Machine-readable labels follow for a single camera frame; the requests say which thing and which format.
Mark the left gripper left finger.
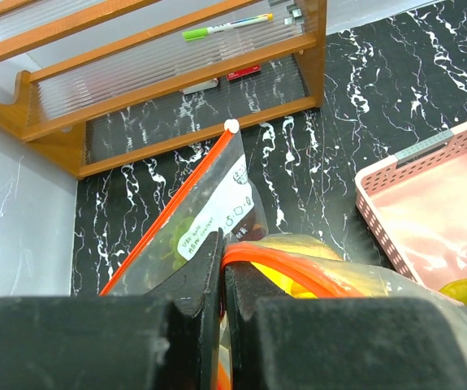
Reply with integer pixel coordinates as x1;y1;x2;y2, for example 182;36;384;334
0;232;224;389

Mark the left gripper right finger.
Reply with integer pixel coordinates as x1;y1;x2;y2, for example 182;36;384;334
224;262;467;389

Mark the green grape bunch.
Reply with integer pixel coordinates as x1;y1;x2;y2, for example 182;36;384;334
160;215;197;269

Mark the clear zip bag orange zipper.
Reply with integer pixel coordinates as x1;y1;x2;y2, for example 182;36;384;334
101;119;268;296

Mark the pink plastic basket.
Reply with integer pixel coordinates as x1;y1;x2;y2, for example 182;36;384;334
355;122;467;289

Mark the small white box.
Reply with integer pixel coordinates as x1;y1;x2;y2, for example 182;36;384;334
180;78;219;95

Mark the wooden shelf rack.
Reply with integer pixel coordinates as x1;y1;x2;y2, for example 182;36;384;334
0;1;327;178

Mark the small red box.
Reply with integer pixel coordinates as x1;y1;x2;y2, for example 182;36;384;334
226;64;262;81

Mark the green marker pen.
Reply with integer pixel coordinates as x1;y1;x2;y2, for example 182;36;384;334
182;13;274;41

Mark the small grey clip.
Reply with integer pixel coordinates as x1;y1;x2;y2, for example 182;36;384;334
268;0;305;26

